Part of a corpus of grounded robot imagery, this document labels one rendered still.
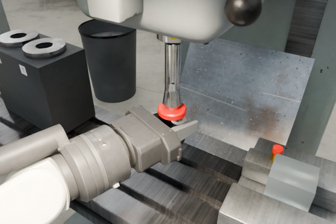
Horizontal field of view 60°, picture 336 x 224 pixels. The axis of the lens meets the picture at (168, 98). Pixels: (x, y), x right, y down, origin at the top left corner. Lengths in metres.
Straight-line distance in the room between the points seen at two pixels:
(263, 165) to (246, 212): 0.10
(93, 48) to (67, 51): 1.68
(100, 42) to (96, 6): 2.01
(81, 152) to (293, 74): 0.54
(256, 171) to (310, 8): 0.39
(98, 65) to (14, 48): 1.71
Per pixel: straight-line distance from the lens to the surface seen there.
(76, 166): 0.39
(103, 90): 2.54
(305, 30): 0.74
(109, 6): 0.29
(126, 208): 0.56
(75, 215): 0.67
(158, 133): 0.43
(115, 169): 0.40
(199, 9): 0.28
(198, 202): 0.57
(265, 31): 0.76
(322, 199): 0.51
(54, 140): 0.41
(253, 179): 0.52
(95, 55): 2.39
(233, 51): 0.79
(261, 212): 0.44
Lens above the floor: 1.43
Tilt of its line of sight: 33 degrees down
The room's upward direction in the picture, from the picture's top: straight up
